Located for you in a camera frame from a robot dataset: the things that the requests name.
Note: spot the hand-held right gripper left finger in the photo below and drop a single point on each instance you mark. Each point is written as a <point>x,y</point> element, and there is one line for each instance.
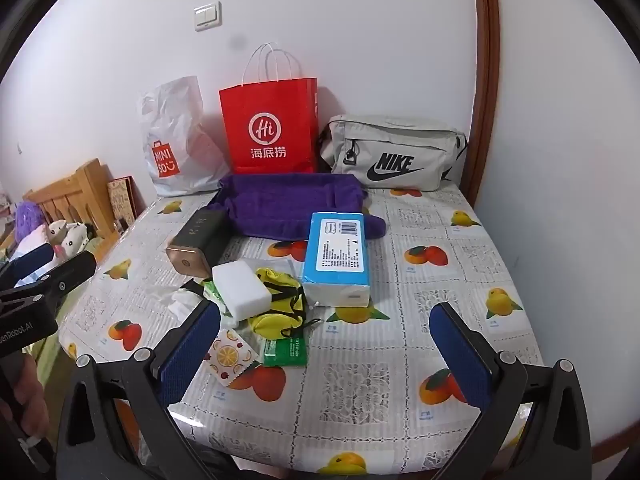
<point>192,347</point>

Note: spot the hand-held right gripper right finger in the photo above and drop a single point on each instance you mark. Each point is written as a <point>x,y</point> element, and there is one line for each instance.
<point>462,352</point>

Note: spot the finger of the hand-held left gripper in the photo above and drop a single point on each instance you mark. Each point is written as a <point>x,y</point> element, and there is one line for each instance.
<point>30,262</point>
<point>65,277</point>

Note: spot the white cloth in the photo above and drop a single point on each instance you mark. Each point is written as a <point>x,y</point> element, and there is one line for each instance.
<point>187,305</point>

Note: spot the white sponge block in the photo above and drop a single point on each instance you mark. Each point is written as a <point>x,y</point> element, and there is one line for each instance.
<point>242,287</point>

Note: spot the dark green packet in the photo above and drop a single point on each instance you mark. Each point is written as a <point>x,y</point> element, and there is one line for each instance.
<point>285,352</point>

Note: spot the purple fabric storage tray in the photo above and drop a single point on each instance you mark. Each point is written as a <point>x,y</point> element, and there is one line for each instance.
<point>280,205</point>

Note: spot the person's left hand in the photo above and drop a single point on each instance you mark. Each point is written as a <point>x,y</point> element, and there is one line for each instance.
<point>30,395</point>

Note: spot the orange fruit print packet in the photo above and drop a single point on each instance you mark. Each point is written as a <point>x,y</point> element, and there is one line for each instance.
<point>230,357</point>

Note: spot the white spotted plush toy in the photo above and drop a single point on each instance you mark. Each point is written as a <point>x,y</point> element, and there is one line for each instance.
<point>76,240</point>

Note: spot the purple fluffy toy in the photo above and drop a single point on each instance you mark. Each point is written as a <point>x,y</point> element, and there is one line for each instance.
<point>27,216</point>

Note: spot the wooden headboard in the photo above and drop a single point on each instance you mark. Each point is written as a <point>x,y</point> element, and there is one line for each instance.
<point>75,195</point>

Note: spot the patterned brown box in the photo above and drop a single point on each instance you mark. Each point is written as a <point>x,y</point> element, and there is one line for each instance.
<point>122,197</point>

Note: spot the dark box with gold end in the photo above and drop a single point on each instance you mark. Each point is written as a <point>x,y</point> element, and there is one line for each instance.
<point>197,245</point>

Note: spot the fruit print tablecloth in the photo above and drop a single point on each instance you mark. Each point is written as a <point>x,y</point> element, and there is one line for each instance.
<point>360,385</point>

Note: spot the blue tissue pack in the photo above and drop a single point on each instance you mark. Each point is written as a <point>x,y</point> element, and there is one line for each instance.
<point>336,260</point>

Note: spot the white plastic shopping bag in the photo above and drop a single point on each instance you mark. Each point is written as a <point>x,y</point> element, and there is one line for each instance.
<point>175,135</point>

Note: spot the grey waist bag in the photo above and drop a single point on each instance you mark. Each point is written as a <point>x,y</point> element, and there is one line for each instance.
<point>395,155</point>

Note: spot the red paper bag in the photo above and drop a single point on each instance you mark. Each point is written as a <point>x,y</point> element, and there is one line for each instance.
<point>270,130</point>

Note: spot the brown wooden door frame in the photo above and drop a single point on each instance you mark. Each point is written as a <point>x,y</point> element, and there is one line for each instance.
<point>485,85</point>

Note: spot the white light switch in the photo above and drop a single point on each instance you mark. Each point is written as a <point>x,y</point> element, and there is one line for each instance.
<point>207,16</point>

